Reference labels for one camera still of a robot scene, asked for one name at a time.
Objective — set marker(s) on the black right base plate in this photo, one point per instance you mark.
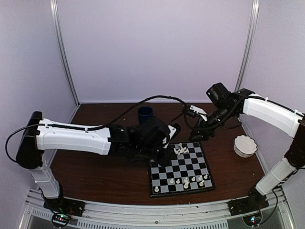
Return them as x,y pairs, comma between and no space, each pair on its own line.
244,205

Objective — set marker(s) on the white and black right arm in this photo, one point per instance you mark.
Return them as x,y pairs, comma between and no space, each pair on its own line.
278,133

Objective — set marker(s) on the white chess piece pile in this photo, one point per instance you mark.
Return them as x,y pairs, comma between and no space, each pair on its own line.
180,149

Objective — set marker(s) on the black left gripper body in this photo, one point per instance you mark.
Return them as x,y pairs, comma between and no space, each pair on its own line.
148,153

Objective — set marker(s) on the left aluminium frame post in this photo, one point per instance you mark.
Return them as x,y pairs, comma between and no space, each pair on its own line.
64,60

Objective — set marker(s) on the right aluminium frame post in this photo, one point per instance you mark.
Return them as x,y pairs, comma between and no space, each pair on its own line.
252,26

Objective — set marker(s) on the white chess king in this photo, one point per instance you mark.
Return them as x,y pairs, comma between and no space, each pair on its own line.
186,183

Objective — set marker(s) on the aluminium front rail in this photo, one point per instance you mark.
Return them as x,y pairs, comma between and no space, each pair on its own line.
98,215

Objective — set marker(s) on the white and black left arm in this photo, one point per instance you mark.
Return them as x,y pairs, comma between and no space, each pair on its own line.
148,141

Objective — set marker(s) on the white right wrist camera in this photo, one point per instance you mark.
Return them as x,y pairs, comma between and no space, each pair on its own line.
196,111

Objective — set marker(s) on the dark blue mug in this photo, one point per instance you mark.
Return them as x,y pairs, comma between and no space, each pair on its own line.
144,113

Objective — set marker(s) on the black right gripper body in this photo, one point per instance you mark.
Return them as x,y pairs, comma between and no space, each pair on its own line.
209,131

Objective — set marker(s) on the white scalloped bowl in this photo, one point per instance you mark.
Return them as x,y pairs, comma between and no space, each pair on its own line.
244,146

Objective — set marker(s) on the black and white chessboard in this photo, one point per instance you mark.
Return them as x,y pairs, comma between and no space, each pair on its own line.
192,164

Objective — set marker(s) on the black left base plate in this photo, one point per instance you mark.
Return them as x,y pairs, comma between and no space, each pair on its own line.
65,205

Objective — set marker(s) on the aluminium frame post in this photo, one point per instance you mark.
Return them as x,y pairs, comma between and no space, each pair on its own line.
252,26
64,60

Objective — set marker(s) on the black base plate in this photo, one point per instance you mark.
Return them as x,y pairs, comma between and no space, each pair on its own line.
244,205
65,205

